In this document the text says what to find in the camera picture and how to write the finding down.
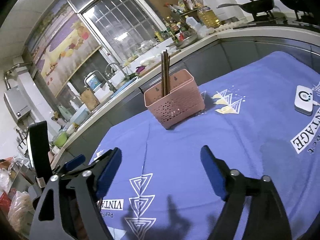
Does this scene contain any brown wooden chopstick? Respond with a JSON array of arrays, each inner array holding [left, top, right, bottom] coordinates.
[[161, 50, 168, 97], [166, 53, 170, 95]]

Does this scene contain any wooden cutting board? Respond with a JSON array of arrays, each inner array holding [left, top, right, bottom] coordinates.
[[80, 88, 100, 111]]

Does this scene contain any green bowl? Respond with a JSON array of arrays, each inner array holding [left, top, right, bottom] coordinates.
[[53, 131, 68, 148]]

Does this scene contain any black wok on stove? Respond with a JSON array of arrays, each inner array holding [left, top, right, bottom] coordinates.
[[217, 0, 274, 15]]

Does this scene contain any chrome kitchen faucet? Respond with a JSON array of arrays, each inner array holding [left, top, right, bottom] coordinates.
[[104, 62, 128, 92]]

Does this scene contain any large cooking oil bottle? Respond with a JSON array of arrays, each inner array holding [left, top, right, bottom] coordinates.
[[197, 6, 221, 28]]

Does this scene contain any blue printed table cloth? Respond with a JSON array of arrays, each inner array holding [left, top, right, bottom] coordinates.
[[94, 51, 319, 239]]

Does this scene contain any white wall water heater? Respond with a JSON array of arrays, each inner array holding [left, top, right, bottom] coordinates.
[[4, 86, 31, 124]]

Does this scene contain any white round-button device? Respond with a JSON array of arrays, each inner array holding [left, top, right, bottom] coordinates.
[[294, 85, 313, 116]]

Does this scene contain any white plastic jug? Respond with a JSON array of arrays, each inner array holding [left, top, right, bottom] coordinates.
[[185, 15, 202, 33]]

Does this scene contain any pink perforated utensil basket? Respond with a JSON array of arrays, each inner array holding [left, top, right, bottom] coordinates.
[[144, 69, 205, 129]]

